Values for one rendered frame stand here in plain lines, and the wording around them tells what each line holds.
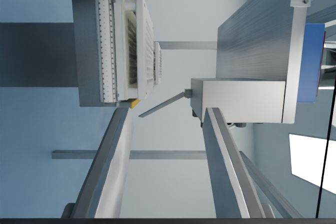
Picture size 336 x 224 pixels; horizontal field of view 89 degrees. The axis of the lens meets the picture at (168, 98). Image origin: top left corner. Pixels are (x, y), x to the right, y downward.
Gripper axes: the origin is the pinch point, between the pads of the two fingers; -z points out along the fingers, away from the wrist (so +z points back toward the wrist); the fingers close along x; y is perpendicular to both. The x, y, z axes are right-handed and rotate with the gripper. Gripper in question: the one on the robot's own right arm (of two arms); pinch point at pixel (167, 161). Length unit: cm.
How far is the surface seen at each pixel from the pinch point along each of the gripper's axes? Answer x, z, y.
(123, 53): 10.8, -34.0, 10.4
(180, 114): -27, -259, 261
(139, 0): 6.6, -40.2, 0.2
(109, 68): 14.3, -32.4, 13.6
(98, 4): 16.2, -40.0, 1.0
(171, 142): -8, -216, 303
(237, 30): -28, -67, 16
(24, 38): 44, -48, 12
